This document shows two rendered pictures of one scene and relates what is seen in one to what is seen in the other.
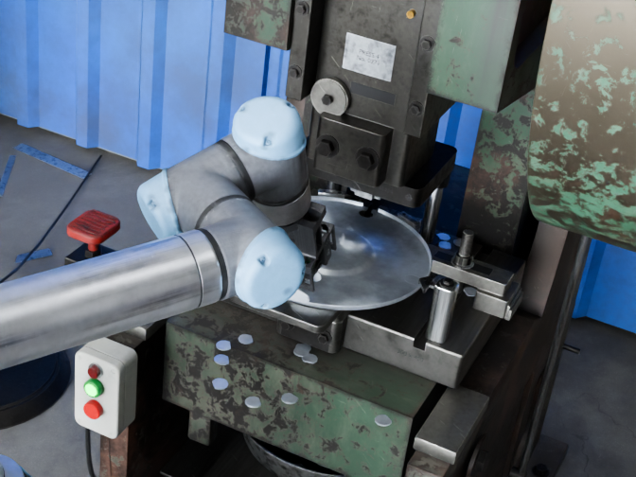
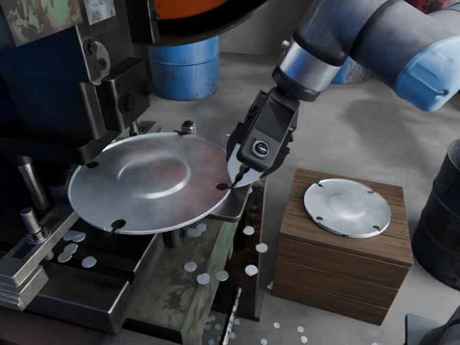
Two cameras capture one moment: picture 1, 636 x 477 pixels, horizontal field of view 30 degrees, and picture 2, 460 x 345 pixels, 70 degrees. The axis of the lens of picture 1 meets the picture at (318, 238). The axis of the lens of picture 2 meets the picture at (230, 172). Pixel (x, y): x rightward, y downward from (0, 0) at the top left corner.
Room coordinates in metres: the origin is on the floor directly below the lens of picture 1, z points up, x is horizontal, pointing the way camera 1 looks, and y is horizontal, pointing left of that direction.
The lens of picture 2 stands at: (1.35, 0.47, 1.14)
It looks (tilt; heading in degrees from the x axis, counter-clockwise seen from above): 36 degrees down; 263
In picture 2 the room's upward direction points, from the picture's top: straight up
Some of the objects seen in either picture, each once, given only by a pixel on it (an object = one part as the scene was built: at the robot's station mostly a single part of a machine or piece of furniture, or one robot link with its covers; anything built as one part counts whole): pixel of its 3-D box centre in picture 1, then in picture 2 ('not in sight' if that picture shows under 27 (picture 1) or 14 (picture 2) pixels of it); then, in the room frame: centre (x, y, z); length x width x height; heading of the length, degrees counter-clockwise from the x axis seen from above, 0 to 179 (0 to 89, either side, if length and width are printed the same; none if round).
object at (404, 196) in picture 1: (374, 165); (79, 126); (1.55, -0.07, 0.86); 0.20 x 0.16 x 0.05; 68
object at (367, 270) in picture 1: (330, 249); (154, 174); (1.43, -0.02, 0.78); 0.29 x 0.29 x 0.01
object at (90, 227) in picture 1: (93, 244); not in sight; (1.45, 0.32, 0.72); 0.07 x 0.06 x 0.08; 158
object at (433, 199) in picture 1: (433, 200); not in sight; (1.57, -0.17, 0.81); 0.02 x 0.02 x 0.14
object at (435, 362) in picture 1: (357, 273); (105, 207); (1.55, -0.07, 0.68); 0.45 x 0.30 x 0.06; 68
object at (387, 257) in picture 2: not in sight; (336, 241); (0.84, -0.33, 0.18); 0.40 x 0.38 x 0.35; 155
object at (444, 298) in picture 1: (442, 309); (189, 139); (1.36, -0.18, 0.75); 0.03 x 0.03 x 0.10; 68
